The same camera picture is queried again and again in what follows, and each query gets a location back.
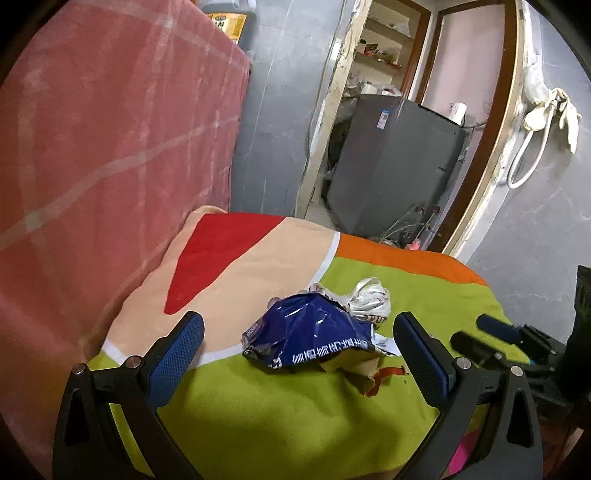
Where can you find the white plastic bag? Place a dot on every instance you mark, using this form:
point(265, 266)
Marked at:
point(535, 85)

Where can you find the dried twigs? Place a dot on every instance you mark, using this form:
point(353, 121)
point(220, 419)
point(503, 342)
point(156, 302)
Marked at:
point(411, 226)

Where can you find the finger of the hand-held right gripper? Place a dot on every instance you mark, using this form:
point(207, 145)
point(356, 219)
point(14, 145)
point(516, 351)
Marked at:
point(473, 345)
point(498, 326)

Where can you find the colourful patchwork blanket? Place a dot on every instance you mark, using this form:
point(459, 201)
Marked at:
point(258, 415)

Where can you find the white wrapper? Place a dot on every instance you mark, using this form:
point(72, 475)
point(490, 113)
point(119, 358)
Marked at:
point(367, 300)

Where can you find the grey washing machine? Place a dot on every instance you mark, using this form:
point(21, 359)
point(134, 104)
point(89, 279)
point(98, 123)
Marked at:
point(392, 170)

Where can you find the large cooking oil jug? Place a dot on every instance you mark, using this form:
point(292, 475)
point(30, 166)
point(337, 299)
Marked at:
point(228, 21)

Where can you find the wooden wall shelf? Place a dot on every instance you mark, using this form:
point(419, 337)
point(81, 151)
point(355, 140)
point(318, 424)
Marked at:
point(392, 46)

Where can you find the blue snack bag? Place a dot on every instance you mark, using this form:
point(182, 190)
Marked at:
point(314, 330)

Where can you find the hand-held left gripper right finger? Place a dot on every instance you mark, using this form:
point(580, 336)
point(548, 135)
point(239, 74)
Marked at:
point(420, 360)

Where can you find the cream rubber gloves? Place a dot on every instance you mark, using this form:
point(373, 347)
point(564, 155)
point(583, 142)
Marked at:
point(570, 120)

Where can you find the brown paper wrapper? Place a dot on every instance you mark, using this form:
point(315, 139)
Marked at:
point(360, 371)

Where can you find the wooden door frame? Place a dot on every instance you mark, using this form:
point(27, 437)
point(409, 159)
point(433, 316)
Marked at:
point(496, 152)

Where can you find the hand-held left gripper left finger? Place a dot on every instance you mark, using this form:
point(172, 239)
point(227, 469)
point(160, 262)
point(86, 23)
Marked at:
point(178, 360)

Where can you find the pink checked cloth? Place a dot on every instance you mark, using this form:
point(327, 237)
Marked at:
point(101, 161)

